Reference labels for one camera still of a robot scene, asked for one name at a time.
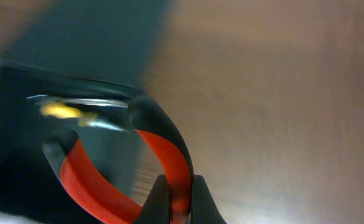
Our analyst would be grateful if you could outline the yellow black stubby screwdriver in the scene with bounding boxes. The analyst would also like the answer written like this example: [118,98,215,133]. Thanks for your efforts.
[38,101,128,133]

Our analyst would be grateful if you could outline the chrome blue ratchet wrench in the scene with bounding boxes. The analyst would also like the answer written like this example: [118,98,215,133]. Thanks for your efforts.
[26,95,128,108]

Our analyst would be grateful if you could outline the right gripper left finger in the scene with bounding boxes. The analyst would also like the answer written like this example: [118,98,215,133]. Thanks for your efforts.
[133,174,170,224]

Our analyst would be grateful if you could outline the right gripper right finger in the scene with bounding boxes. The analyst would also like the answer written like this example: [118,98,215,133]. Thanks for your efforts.
[190,175,226,224]

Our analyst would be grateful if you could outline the red small cutting pliers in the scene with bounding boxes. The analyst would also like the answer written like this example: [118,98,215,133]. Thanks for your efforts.
[41,95,195,224]

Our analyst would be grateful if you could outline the black open gift box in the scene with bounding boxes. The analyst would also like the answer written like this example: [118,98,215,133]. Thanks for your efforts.
[0,1,169,223]

